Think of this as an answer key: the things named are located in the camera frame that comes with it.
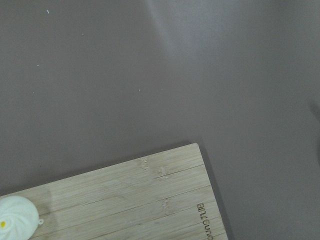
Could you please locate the wooden cutting board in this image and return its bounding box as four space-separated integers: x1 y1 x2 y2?
0 142 229 240

